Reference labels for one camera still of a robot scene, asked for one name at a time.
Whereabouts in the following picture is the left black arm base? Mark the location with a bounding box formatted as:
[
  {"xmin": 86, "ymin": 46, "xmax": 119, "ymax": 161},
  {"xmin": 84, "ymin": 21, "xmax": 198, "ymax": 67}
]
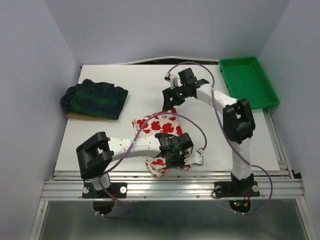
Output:
[{"xmin": 82, "ymin": 174, "xmax": 132, "ymax": 219}]

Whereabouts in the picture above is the aluminium mounting rail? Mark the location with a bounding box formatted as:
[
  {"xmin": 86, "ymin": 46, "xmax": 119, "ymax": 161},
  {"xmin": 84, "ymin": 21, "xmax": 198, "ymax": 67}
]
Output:
[{"xmin": 40, "ymin": 170, "xmax": 306, "ymax": 201}]

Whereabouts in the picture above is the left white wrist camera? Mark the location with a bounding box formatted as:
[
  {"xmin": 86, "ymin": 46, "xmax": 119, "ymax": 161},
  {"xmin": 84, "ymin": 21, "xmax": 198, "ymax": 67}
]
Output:
[{"xmin": 184, "ymin": 148, "xmax": 204, "ymax": 166}]

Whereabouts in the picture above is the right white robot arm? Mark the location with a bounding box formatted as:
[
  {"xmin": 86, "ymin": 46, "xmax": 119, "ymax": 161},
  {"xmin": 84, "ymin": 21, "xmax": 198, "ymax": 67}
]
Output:
[{"xmin": 162, "ymin": 68, "xmax": 256, "ymax": 199}]

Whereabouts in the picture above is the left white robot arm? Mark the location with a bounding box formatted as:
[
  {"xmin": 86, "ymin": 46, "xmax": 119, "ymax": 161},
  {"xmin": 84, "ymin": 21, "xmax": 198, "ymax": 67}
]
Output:
[{"xmin": 76, "ymin": 132, "xmax": 202, "ymax": 197}]

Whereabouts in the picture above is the dark green plaid skirt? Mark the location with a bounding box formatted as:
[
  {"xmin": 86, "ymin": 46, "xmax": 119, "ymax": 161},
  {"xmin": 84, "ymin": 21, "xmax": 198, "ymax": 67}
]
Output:
[{"xmin": 60, "ymin": 79, "xmax": 129, "ymax": 120}]

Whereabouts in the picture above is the red poppy floral skirt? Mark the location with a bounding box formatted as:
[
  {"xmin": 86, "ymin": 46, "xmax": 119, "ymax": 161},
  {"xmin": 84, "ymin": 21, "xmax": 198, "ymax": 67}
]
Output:
[{"xmin": 131, "ymin": 108, "xmax": 191, "ymax": 178}]

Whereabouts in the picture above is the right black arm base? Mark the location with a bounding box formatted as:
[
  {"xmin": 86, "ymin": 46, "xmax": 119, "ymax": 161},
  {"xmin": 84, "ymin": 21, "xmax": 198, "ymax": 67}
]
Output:
[{"xmin": 211, "ymin": 173, "xmax": 260, "ymax": 214}]

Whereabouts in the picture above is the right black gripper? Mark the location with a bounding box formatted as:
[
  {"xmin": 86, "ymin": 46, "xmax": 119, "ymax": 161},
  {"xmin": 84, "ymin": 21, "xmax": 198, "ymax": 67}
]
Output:
[{"xmin": 161, "ymin": 84, "xmax": 188, "ymax": 112}]

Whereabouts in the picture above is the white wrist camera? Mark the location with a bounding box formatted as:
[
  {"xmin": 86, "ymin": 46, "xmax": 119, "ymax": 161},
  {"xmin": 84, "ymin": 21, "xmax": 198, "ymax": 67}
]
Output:
[
  {"xmin": 184, "ymin": 148, "xmax": 204, "ymax": 166},
  {"xmin": 164, "ymin": 72, "xmax": 180, "ymax": 89}
]

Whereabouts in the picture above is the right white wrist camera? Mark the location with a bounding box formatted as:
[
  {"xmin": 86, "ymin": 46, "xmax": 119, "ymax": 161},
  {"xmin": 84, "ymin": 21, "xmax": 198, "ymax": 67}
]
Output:
[{"xmin": 164, "ymin": 72, "xmax": 180, "ymax": 89}]

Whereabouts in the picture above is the green plastic bin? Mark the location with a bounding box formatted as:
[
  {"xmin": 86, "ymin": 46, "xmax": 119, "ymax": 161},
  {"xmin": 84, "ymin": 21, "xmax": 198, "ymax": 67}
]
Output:
[{"xmin": 219, "ymin": 56, "xmax": 280, "ymax": 110}]

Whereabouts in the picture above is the brown cardboard sheet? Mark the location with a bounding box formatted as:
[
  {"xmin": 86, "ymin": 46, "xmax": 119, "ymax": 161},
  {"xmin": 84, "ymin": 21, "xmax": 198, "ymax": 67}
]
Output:
[{"xmin": 67, "ymin": 112, "xmax": 113, "ymax": 121}]

